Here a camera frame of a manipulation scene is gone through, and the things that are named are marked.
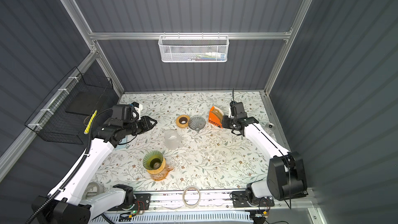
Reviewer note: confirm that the white vented cable duct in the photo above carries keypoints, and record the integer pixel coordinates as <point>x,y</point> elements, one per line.
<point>206,217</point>

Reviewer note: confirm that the grey glass dripper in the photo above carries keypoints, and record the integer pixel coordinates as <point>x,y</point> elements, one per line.
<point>196,123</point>

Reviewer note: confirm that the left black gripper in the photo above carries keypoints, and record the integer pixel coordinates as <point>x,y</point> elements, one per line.
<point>141,124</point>

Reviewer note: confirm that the green glass dripper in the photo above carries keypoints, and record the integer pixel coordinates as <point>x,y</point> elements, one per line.
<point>153,160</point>

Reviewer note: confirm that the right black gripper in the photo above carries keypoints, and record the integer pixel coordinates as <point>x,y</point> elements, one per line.
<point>236,124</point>

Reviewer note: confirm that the tape roll centre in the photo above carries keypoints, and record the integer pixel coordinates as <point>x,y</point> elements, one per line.
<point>191,197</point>

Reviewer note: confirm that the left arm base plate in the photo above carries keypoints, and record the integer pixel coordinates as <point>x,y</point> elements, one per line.
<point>141,203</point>

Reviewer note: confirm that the clear plastic bottle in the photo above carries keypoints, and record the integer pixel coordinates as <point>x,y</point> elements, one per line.
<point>269,128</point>

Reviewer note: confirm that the black wire basket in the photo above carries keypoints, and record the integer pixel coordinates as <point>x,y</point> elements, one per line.
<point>65,116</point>

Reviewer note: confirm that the white wire basket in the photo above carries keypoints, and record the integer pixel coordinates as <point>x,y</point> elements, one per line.
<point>199,48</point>

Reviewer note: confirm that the clear tape roll left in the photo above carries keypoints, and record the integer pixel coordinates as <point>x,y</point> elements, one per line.
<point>93,189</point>

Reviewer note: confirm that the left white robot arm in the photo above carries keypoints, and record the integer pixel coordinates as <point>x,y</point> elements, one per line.
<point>64,204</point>

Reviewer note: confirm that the orange coffee filter box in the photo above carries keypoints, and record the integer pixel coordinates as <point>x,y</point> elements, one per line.
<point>215,116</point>

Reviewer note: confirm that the orange glass carafe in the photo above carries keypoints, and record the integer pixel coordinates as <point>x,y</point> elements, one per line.
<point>163,174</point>

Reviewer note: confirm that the yellow striped stick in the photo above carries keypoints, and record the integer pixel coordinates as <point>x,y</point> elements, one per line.
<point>88,126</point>

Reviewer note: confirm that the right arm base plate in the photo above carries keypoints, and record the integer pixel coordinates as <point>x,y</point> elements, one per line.
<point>242,199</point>

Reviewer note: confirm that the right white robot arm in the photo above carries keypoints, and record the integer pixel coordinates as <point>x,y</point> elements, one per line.
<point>286,177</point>

